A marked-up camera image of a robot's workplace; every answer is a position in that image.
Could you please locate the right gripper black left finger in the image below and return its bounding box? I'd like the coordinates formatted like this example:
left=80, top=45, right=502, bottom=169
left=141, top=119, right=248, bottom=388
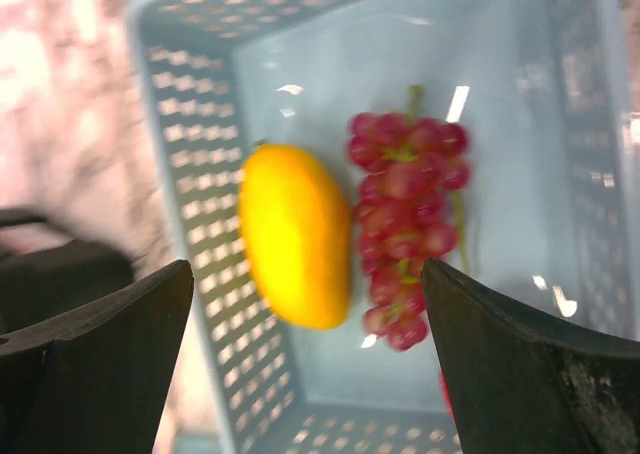
left=1, top=260, right=194, bottom=454

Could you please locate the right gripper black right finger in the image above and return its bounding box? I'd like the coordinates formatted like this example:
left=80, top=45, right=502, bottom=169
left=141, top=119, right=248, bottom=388
left=422, top=259, right=639, bottom=454

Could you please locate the red fake grape bunch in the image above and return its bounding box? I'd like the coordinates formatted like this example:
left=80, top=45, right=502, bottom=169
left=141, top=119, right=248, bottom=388
left=346, top=84, right=472, bottom=352

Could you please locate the yellow fake lemon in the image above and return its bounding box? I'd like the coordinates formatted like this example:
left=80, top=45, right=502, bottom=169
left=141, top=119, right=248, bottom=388
left=238, top=144, right=352, bottom=330

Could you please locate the red fake strawberry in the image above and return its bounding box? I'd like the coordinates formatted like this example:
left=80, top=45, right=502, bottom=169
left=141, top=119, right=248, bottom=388
left=438, top=370, right=455, bottom=420

